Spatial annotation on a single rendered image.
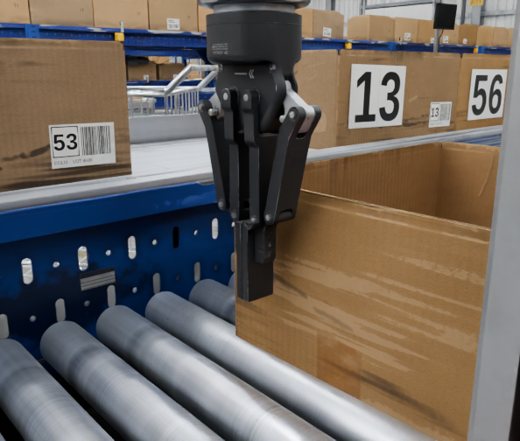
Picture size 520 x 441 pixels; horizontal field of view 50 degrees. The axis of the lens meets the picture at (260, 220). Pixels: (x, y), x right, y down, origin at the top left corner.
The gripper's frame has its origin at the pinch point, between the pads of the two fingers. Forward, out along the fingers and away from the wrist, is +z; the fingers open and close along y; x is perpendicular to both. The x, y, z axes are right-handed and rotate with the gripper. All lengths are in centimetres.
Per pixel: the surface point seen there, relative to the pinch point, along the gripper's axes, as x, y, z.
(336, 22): 554, -480, -73
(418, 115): 67, -29, -7
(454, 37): 843, -479, -63
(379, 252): 3.3, 10.7, -2.5
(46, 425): -17.5, -5.1, 11.3
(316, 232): 3.1, 4.3, -2.8
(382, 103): 55, -29, -10
